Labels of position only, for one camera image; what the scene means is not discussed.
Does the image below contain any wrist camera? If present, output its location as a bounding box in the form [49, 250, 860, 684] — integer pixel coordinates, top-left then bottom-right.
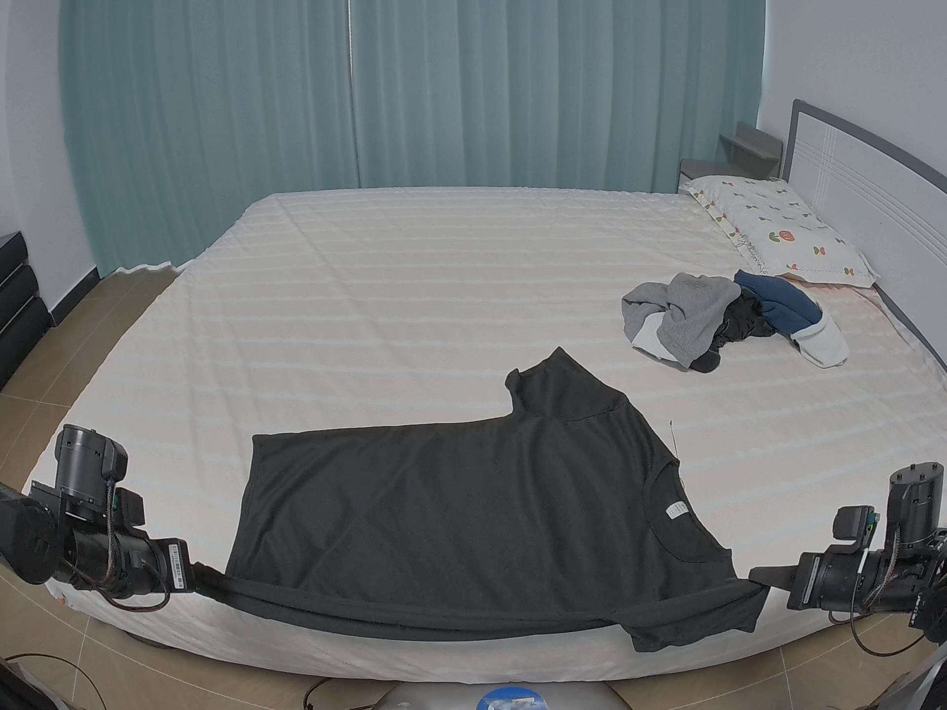
[109, 490, 146, 529]
[833, 506, 880, 545]

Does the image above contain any bed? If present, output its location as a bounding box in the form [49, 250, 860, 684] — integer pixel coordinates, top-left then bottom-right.
[52, 98, 947, 686]

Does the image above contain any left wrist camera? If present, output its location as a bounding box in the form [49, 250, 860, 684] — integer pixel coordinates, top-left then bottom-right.
[109, 490, 146, 529]

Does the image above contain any black T-shirt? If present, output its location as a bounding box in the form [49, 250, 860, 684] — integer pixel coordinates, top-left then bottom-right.
[194, 347, 770, 654]

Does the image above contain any blue-green curtain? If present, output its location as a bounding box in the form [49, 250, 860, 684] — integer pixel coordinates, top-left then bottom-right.
[59, 0, 355, 275]
[349, 0, 766, 194]

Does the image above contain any white printed pillow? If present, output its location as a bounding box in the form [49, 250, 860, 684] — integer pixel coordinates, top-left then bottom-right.
[679, 175, 880, 290]

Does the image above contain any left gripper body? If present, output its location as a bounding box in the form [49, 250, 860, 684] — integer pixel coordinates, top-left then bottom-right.
[109, 533, 197, 596]

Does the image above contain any grey bedside table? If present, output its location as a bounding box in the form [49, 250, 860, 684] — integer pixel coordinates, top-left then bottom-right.
[678, 121, 784, 192]

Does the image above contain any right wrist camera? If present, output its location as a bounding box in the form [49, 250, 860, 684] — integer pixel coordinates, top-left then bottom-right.
[833, 506, 880, 545]

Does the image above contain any pile of clothes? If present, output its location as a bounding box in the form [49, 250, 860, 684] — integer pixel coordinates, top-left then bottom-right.
[621, 271, 850, 374]

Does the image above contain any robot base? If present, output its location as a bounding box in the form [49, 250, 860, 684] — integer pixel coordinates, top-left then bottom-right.
[370, 681, 615, 710]

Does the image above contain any black cable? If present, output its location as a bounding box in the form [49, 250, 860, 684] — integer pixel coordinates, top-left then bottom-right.
[303, 677, 349, 710]
[0, 651, 101, 710]
[849, 596, 935, 658]

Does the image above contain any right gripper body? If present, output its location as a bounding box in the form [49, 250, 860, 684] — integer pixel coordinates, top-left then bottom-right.
[788, 550, 868, 612]

